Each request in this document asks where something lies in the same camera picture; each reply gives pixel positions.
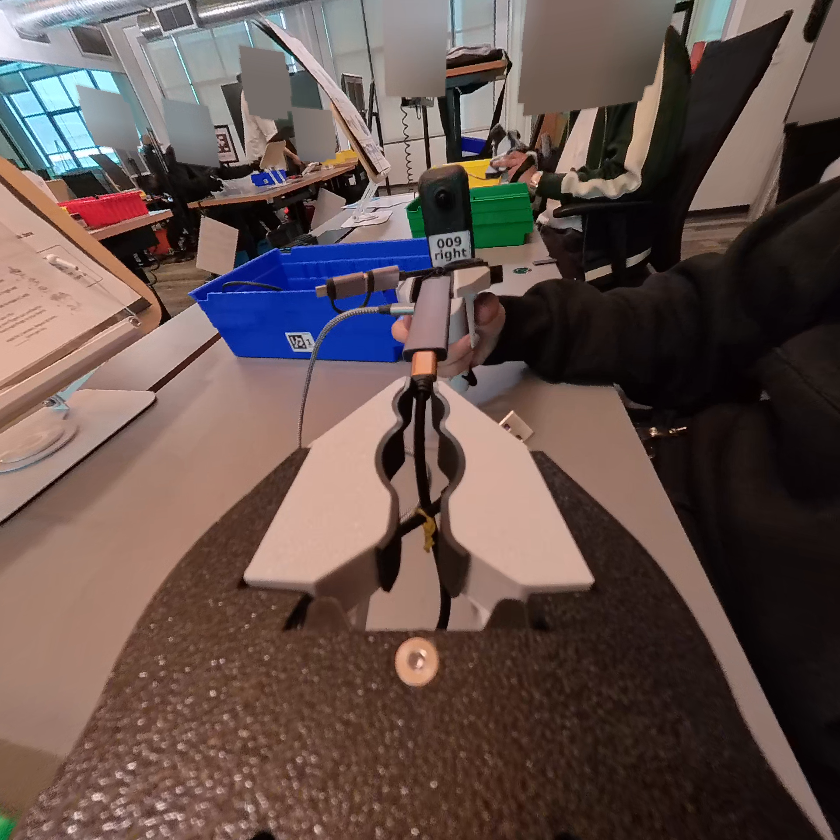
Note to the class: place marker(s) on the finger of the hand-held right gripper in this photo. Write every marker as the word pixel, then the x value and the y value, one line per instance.
pixel 469 279
pixel 410 290

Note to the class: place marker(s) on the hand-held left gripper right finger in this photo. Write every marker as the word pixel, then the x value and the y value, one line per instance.
pixel 518 518

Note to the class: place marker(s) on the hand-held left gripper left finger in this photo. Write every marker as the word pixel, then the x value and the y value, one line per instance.
pixel 328 518

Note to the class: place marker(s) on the blue plastic bin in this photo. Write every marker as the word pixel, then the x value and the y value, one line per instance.
pixel 262 321

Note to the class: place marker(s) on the person's right forearm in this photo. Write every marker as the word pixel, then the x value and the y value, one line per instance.
pixel 656 315

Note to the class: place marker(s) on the raised standing desk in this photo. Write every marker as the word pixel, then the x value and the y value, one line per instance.
pixel 476 67

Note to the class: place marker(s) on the grey desk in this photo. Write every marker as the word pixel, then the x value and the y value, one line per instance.
pixel 197 426

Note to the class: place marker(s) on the person's right hand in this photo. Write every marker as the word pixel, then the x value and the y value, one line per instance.
pixel 491 328

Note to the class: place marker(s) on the yellow plastic bin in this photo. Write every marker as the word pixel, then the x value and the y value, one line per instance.
pixel 476 174

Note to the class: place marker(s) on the green plastic bin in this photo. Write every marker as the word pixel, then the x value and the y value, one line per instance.
pixel 505 216

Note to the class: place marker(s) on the yellow twist tie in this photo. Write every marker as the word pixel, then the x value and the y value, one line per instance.
pixel 428 530

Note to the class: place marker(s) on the wooden document board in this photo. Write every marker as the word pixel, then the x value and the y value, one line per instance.
pixel 79 237
pixel 358 141

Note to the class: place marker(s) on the white stand base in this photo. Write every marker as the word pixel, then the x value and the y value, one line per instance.
pixel 98 426

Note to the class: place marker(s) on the black office chair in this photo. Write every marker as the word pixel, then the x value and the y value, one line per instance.
pixel 722 131

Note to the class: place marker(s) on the red plastic bin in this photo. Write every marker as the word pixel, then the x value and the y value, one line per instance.
pixel 111 210

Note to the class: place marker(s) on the blue banner instruction sheet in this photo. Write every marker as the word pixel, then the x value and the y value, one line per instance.
pixel 39 308

